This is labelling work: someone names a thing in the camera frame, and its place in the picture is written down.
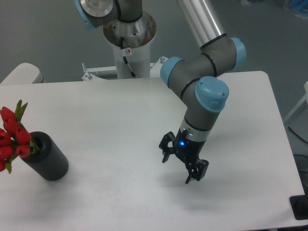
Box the black cable on floor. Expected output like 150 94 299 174
288 125 308 141

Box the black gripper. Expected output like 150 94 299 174
159 129 209 184

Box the black ribbed cylinder vase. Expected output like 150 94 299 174
22 131 69 181

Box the black device at table edge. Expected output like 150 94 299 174
289 195 308 220

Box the red tulip bouquet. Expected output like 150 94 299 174
0 100 41 173

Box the white frame at right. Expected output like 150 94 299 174
283 82 308 127

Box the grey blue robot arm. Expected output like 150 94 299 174
75 0 246 182

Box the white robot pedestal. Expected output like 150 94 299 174
82 12 168 81

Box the white side table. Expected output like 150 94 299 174
0 63 46 86

